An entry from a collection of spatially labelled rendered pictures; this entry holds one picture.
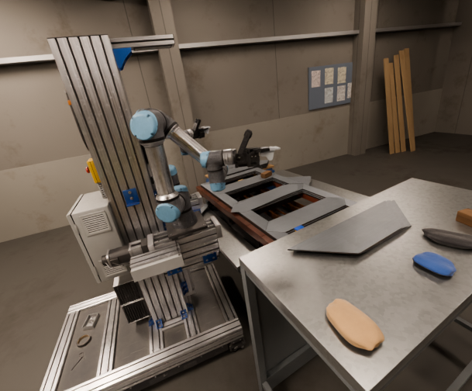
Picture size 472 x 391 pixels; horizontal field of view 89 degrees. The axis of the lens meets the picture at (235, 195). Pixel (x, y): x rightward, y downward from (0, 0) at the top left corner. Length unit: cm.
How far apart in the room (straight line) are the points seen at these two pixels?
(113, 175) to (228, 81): 356
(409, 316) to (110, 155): 143
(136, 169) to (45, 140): 332
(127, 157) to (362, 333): 130
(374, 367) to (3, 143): 483
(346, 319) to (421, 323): 21
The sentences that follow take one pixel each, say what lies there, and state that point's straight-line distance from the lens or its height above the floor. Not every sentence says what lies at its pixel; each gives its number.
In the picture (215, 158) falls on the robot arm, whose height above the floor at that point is 145.
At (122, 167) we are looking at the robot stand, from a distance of 147.
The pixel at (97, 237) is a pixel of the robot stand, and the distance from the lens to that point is 158.
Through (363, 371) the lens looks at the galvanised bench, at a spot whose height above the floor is 105.
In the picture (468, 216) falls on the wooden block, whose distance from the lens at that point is 142.
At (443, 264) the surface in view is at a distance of 110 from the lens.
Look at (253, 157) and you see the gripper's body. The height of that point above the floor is 143.
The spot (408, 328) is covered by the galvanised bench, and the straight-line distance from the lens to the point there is 89.
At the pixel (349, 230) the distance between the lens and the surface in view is 120.
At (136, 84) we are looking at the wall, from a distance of 446.
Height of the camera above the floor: 170
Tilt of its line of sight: 23 degrees down
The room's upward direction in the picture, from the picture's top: 8 degrees counter-clockwise
